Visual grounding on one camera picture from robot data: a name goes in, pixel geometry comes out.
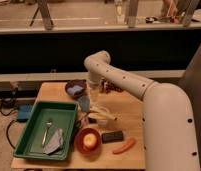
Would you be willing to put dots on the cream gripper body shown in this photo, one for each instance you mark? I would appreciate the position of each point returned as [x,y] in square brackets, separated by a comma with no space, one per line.
[93,93]

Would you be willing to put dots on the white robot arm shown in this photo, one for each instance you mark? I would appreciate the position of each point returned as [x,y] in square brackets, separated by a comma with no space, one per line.
[169,128]

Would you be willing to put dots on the dark sponge block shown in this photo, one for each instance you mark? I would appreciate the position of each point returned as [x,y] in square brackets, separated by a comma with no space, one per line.
[114,136]

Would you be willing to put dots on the bunch of dark grapes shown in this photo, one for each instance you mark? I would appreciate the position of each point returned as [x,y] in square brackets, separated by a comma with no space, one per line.
[106,87]

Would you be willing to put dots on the blue-grey cup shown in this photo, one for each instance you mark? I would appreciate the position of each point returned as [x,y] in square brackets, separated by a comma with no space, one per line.
[84,103]

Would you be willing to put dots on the dark purple bowl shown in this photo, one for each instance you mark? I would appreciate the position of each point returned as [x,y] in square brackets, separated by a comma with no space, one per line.
[72,83]

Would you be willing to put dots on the green plastic tray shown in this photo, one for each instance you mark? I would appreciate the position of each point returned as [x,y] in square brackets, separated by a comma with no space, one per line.
[48,131]

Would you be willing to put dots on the yellow apple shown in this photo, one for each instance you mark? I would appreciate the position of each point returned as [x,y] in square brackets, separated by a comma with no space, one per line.
[89,141]

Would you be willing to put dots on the red bowl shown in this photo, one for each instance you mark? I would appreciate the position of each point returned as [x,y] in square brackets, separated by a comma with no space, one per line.
[78,142]

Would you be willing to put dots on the metal fork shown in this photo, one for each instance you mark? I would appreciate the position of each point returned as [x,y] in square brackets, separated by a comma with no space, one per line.
[48,125]

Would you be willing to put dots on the grey cloth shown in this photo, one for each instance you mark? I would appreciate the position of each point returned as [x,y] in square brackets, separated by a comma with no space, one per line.
[55,142]

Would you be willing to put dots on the orange carrot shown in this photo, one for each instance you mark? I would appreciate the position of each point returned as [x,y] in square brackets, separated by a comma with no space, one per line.
[126,146]

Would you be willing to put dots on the blue power box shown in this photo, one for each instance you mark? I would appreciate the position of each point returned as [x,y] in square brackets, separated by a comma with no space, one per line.
[24,113]

